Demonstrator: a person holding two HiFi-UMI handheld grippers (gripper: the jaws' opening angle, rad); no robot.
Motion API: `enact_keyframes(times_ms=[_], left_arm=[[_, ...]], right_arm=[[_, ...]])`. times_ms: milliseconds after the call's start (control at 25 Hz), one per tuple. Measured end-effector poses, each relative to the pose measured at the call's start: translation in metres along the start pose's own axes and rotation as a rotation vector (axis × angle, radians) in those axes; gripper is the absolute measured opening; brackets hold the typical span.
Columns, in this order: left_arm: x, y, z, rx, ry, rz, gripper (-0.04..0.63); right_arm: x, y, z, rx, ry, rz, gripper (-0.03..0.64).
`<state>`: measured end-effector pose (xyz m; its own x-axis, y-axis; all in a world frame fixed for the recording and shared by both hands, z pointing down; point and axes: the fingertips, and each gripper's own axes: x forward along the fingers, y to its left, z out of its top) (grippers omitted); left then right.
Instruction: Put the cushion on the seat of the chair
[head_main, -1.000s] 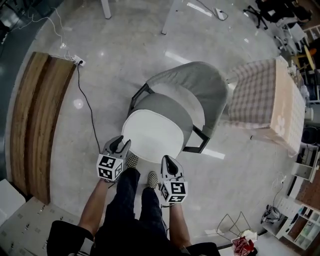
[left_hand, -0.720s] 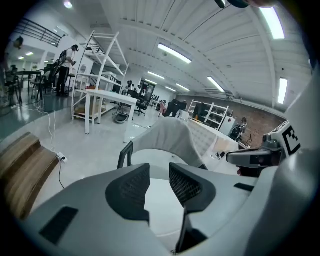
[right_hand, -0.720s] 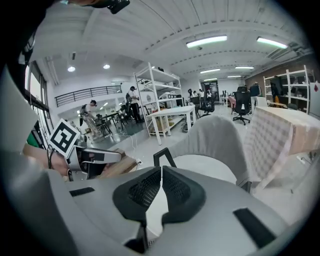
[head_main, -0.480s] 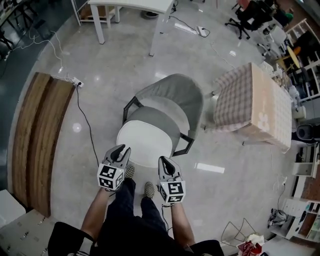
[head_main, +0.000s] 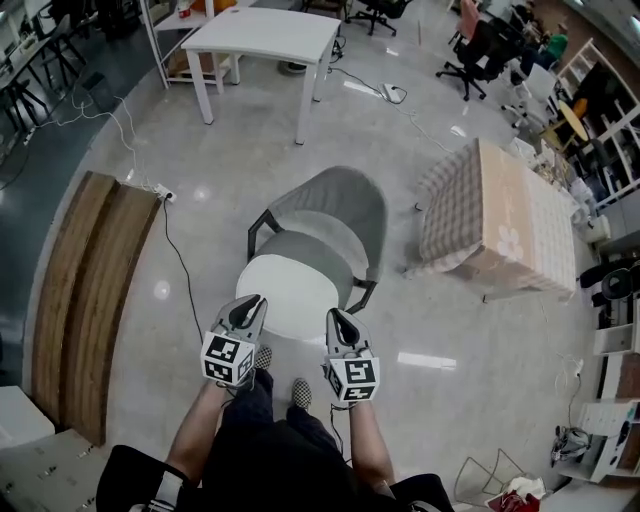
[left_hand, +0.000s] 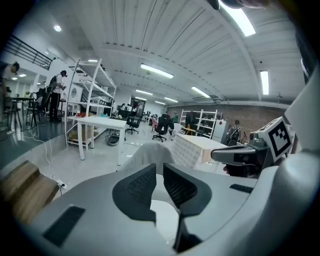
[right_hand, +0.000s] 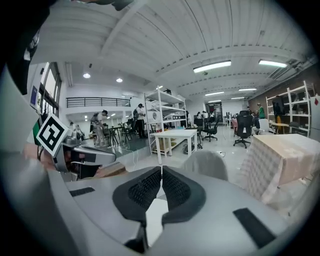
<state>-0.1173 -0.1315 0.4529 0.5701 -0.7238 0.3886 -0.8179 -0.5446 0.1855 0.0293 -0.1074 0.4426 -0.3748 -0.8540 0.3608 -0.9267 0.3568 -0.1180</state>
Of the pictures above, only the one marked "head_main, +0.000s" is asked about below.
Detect white cabinet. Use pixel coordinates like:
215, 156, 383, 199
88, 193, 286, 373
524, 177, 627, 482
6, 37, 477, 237
556, 399, 640, 484

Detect person's black trousers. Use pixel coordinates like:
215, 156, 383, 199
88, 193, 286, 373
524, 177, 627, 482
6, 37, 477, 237
198, 368, 359, 512

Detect white table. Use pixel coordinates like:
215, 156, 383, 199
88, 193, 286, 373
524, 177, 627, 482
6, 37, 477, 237
180, 6, 343, 147

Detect white round cushion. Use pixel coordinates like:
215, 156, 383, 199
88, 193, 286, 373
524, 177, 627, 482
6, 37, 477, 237
235, 254, 342, 342

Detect red bag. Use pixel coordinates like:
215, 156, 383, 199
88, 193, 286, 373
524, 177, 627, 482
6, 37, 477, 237
485, 476, 547, 512

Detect person's checkered right shoe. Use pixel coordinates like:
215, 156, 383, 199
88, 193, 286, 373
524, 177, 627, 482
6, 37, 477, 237
290, 378, 314, 409

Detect yellow round table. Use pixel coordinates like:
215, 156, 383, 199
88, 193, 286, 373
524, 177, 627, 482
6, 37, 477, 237
538, 99, 592, 152

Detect white wire basket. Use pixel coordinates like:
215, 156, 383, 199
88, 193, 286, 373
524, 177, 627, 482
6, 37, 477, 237
452, 447, 527, 502

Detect brown wooden plank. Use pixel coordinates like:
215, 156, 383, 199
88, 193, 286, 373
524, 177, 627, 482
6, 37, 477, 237
60, 183, 164, 447
30, 170, 120, 426

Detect white cable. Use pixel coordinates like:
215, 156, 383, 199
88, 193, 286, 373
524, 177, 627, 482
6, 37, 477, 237
327, 64, 457, 154
22, 84, 161, 194

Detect person's black shirt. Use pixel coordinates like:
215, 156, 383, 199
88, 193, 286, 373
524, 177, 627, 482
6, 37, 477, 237
94, 443, 457, 512

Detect black office chair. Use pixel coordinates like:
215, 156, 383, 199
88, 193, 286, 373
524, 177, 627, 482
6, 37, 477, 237
345, 0, 415, 37
435, 18, 527, 103

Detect white open box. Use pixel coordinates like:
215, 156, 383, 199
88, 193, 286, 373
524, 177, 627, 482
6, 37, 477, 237
592, 322, 637, 357

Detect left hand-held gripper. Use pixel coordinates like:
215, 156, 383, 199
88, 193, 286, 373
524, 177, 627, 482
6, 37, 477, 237
200, 293, 270, 390

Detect black cable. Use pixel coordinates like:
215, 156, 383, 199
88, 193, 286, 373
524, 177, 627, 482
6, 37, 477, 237
161, 198, 207, 334

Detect pink chair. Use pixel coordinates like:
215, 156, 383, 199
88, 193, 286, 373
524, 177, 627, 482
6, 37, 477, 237
448, 0, 482, 45

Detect table with checkered cloth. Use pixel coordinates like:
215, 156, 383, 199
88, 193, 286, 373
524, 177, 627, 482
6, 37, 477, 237
401, 137, 580, 305

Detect dark desk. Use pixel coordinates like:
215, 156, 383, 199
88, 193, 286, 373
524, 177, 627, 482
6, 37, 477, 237
0, 0, 87, 134

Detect person's left forearm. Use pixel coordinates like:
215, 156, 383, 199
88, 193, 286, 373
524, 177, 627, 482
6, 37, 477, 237
164, 380, 237, 484

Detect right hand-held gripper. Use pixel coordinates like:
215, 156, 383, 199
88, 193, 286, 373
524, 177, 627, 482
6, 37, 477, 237
322, 307, 382, 404

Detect white metal frame shelf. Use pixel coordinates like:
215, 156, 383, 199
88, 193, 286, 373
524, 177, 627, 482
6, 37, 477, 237
139, 0, 242, 91

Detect person's right forearm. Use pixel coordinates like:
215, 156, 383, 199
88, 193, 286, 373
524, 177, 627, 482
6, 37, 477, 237
347, 399, 397, 487

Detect white office chair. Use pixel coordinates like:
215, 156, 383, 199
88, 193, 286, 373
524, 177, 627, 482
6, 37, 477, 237
501, 63, 557, 132

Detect white shelf unit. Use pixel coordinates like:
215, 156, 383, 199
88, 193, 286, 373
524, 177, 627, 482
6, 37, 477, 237
553, 37, 640, 204

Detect grey upholstered chair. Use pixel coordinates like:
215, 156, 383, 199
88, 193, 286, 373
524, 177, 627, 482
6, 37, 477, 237
246, 165, 391, 315

